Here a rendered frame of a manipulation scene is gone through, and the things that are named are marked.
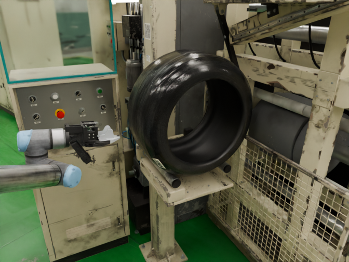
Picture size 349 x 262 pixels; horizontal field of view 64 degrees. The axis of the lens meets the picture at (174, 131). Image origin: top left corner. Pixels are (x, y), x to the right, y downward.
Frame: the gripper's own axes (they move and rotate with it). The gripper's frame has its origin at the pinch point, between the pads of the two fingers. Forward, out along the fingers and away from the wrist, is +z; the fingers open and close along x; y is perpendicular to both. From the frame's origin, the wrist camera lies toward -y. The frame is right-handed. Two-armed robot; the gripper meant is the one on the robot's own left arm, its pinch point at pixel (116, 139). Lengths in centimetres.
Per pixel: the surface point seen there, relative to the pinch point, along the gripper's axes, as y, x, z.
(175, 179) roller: -17.7, -9.4, 24.5
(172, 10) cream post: 52, 27, 32
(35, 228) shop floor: -117, 100, -32
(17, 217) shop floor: -119, 122, -45
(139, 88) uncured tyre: 19.9, 5.4, 10.3
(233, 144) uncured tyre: -2, -12, 52
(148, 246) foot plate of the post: -107, 42, 41
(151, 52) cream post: 32.1, 29.1, 24.4
